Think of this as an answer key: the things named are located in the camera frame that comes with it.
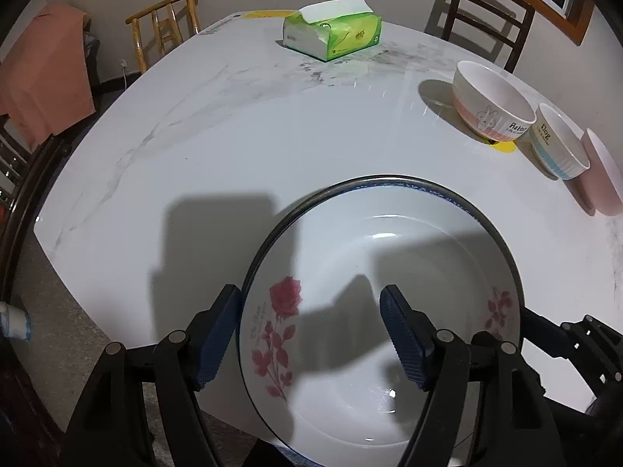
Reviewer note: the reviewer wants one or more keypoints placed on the bamboo chair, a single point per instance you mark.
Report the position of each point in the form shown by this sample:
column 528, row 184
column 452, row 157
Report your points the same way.
column 165, row 5

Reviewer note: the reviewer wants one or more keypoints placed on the white bowl with blue stripes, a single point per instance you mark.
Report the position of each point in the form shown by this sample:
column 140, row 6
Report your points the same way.
column 555, row 151

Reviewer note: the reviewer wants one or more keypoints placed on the dark curved wooden chair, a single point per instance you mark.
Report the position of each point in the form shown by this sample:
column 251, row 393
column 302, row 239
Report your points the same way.
column 29, row 194

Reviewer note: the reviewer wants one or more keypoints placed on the round yellow warning sticker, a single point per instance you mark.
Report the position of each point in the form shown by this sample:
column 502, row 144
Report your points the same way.
column 504, row 147

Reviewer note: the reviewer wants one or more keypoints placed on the pink bowl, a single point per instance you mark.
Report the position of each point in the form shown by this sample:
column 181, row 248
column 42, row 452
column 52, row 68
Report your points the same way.
column 603, row 180

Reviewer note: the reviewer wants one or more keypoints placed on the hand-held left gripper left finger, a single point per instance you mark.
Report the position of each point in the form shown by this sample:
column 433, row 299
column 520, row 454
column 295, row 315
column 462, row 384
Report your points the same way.
column 220, row 335

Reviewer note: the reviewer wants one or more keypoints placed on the orange cloth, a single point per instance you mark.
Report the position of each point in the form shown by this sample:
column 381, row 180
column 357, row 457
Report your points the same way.
column 44, row 73

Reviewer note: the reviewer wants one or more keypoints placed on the green tissue pack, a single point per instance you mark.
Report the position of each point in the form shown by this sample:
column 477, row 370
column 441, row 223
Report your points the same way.
column 340, row 34

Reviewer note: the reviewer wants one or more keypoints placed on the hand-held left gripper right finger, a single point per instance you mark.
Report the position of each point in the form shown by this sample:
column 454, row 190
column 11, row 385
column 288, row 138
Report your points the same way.
column 403, row 340

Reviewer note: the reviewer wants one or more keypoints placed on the large blue floral plate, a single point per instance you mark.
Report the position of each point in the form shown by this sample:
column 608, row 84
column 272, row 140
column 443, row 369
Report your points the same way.
column 311, row 195

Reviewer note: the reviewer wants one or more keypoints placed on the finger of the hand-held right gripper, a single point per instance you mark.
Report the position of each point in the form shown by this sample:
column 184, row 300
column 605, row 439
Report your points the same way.
column 545, row 338

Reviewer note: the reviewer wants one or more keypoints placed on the white bowl with rabbit print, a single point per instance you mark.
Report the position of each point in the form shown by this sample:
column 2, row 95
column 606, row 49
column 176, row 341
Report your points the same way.
column 486, row 92

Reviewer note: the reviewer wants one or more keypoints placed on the wooden framed window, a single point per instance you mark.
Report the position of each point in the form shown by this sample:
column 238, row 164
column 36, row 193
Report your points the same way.
column 579, row 5

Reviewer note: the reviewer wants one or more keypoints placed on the yellow table edge label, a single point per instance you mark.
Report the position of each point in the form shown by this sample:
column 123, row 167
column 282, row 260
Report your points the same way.
column 263, row 14

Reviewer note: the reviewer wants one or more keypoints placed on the white plate with red roses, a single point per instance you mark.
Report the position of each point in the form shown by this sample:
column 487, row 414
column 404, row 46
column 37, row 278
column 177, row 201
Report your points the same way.
column 370, row 262

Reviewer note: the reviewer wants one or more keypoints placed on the white blue plastic package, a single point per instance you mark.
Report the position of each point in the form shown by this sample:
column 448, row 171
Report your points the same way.
column 14, row 322

